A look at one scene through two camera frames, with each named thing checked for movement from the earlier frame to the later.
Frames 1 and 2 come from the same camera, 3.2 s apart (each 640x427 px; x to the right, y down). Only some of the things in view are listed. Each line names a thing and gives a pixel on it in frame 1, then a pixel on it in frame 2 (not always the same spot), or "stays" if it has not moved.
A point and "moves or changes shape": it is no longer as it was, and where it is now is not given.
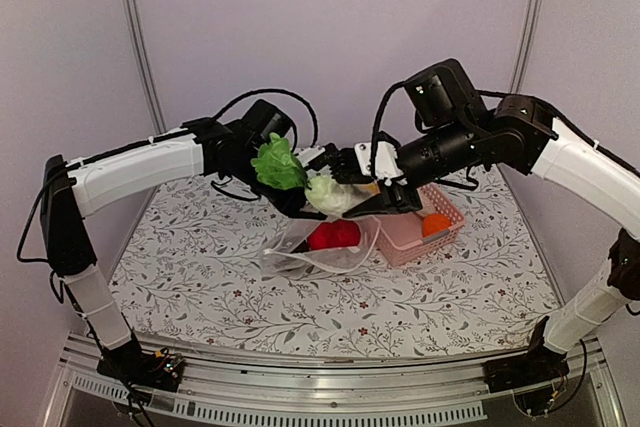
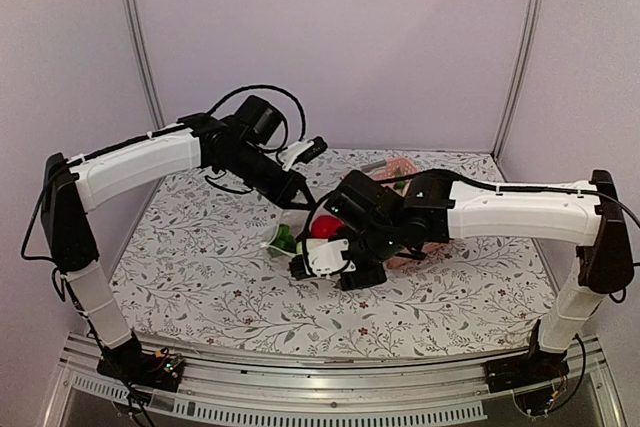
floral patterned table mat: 189,277 stays
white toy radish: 279,166 moves or changes shape
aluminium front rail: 412,390 stays
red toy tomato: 328,235 stays
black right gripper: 390,200 → 374,277
